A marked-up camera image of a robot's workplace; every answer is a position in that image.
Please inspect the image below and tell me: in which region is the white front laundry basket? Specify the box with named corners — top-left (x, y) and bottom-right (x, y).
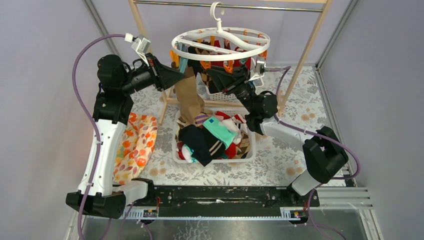
top-left (171, 107), bottom-right (257, 167)

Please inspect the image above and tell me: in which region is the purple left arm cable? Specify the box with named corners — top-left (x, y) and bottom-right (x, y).
top-left (72, 33), bottom-right (128, 240)

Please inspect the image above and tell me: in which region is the lower orange clip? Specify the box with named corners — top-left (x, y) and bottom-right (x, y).
top-left (258, 33), bottom-right (267, 60)

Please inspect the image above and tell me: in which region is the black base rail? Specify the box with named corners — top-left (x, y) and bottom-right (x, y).
top-left (134, 185), bottom-right (320, 218)

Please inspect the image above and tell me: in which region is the tan ribbed sock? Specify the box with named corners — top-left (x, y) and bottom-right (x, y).
top-left (174, 67), bottom-right (205, 124)

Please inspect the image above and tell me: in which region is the black sock in basket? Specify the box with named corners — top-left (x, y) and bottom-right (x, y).
top-left (178, 124), bottom-right (226, 167)

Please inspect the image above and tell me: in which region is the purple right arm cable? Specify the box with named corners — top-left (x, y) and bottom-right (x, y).
top-left (264, 65), bottom-right (361, 240)

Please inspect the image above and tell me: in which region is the orange floral cloth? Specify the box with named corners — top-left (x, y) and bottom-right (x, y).
top-left (112, 112), bottom-right (158, 185)

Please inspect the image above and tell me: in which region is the white round clip hanger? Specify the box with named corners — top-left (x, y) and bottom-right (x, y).
top-left (171, 1), bottom-right (271, 62)

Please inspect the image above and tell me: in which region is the red sock in basket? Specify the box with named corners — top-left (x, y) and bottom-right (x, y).
top-left (177, 110), bottom-right (248, 162)

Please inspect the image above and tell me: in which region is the brown argyle hanging sock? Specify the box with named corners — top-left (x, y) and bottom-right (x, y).
top-left (194, 47), bottom-right (212, 88)

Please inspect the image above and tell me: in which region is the rim teal clip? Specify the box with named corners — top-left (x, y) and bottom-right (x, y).
top-left (178, 56), bottom-right (188, 74)

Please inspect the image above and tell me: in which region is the purple striped sock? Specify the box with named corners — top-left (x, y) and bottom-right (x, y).
top-left (194, 113), bottom-right (214, 127)

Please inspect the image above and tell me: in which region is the rim orange clip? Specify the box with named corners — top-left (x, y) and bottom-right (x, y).
top-left (169, 50), bottom-right (180, 69)
top-left (222, 60), bottom-right (234, 74)

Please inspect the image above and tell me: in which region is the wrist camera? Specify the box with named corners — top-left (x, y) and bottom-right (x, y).
top-left (124, 33), bottom-right (151, 56)
top-left (250, 56), bottom-right (266, 81)

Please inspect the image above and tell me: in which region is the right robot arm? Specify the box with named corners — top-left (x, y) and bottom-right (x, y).
top-left (206, 66), bottom-right (349, 196)

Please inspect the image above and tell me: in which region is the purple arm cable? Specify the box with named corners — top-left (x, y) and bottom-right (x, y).
top-left (72, 33), bottom-right (128, 240)
top-left (264, 65), bottom-right (361, 240)

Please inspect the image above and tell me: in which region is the argyle beige green sock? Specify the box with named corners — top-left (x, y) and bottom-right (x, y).
top-left (235, 131), bottom-right (251, 159)

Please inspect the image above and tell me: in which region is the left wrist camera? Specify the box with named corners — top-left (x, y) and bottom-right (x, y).
top-left (124, 33), bottom-right (151, 56)

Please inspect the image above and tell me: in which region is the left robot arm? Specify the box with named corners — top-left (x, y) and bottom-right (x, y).
top-left (65, 53), bottom-right (185, 219)

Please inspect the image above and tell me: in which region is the white perforated back basket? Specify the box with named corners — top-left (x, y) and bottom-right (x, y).
top-left (203, 57), bottom-right (265, 102)

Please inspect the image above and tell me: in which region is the red hanging sock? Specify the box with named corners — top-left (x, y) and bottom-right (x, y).
top-left (208, 39), bottom-right (263, 72)

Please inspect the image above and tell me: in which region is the white sock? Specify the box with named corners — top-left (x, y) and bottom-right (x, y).
top-left (221, 118), bottom-right (247, 145)

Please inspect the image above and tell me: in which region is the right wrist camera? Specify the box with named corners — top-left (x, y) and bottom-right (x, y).
top-left (250, 56), bottom-right (266, 81)

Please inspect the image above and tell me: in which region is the wooden rack frame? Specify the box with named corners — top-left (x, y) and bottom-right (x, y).
top-left (128, 0), bottom-right (333, 116)

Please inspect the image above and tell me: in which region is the metal hanging rod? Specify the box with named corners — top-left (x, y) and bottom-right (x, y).
top-left (133, 0), bottom-right (323, 13)

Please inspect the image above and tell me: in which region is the mint green sock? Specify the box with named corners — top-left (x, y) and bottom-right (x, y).
top-left (203, 116), bottom-right (236, 149)

